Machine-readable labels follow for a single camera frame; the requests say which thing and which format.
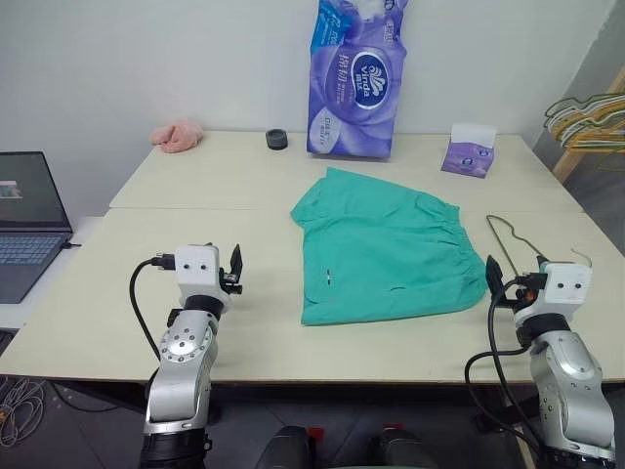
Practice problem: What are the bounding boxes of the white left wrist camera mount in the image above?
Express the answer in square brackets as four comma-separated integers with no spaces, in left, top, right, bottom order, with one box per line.
[174,244,222,300]

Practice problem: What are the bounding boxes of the white cable bundle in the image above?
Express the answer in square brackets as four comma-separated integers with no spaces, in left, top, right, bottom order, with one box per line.
[0,373,48,458]

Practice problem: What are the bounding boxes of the green shorts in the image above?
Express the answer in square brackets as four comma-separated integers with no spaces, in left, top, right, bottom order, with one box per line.
[289,166,489,327]

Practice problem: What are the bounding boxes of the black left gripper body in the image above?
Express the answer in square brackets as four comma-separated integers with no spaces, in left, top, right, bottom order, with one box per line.
[218,266,244,297]

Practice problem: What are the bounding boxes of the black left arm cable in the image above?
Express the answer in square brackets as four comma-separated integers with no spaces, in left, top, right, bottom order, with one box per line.
[128,252,177,361]

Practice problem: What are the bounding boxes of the black round container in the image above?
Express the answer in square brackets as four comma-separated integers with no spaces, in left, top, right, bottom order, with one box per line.
[265,127,290,152]

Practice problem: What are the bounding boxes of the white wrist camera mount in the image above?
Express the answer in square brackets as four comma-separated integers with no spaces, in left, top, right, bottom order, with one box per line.
[543,262,595,320]
[174,244,222,300]

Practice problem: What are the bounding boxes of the wooden rack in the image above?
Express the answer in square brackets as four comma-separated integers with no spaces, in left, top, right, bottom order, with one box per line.
[551,65,625,185]

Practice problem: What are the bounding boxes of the small purple tissue pack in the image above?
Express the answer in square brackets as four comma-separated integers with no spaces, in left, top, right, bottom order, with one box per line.
[439,122,499,180]

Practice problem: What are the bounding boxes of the grey laptop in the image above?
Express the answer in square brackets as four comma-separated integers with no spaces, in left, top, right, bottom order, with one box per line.
[0,150,75,306]

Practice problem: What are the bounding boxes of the large purple tissue pack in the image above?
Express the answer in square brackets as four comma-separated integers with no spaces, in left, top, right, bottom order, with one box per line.
[305,0,411,160]

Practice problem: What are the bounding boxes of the pink cloth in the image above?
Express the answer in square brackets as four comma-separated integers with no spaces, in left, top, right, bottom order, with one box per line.
[148,118,206,154]

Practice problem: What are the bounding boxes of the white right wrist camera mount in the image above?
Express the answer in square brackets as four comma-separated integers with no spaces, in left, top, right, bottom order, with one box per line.
[543,262,595,320]

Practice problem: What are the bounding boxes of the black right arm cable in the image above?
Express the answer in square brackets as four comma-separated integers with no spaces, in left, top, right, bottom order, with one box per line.
[465,273,551,458]

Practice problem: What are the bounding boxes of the thin wire hanger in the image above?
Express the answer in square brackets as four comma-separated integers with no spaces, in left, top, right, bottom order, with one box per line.
[484,214,595,277]

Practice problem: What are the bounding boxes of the dark rounded shape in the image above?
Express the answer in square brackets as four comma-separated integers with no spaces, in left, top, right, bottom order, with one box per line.
[255,425,325,469]
[367,423,441,469]

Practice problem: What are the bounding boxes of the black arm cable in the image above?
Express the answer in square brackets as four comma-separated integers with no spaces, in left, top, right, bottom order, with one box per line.
[465,273,551,458]
[128,252,177,361]

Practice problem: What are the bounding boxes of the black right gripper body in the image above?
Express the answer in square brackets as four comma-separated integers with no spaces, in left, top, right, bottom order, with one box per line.
[502,272,548,310]

